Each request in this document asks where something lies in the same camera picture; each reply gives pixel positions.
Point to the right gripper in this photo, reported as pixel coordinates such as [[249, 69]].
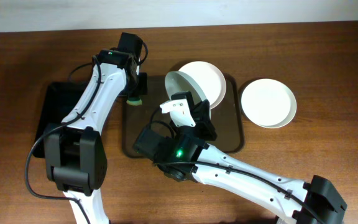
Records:
[[202, 115]]

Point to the white plate top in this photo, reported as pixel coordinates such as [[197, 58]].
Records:
[[210, 79]]

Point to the black rectangular tray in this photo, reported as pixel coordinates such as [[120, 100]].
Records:
[[60, 99]]

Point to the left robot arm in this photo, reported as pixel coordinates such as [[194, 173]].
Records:
[[75, 157]]

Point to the pale blue plate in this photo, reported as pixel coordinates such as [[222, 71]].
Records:
[[176, 81]]

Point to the green yellow sponge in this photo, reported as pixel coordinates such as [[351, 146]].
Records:
[[134, 101]]

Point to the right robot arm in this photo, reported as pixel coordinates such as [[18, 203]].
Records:
[[187, 155]]

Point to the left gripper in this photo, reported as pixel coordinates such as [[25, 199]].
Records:
[[134, 91]]

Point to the brown plastic serving tray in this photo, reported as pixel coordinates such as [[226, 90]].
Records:
[[226, 117]]

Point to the white plate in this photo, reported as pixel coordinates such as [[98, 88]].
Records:
[[268, 103], [210, 79]]

